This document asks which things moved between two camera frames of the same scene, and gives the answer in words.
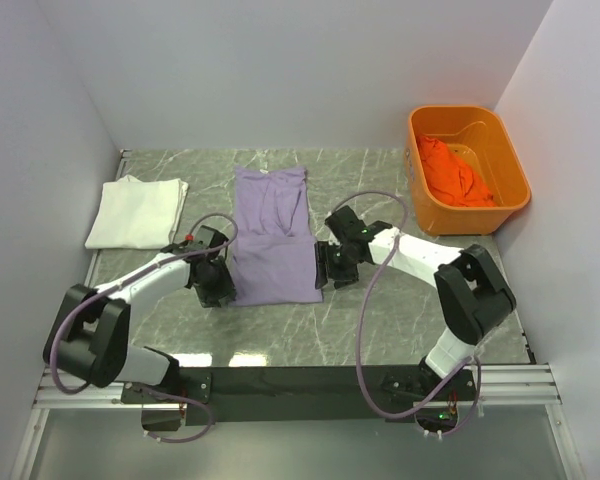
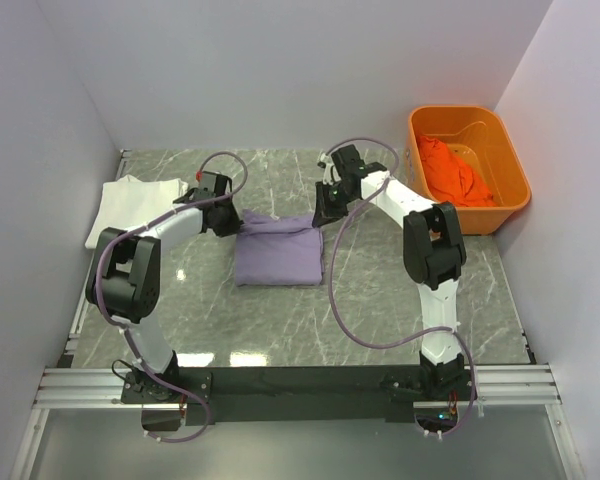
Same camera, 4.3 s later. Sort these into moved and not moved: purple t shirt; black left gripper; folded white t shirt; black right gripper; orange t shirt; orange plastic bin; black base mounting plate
Moved: black left gripper; purple t shirt; black right gripper
Not moved: black base mounting plate; orange t shirt; orange plastic bin; folded white t shirt
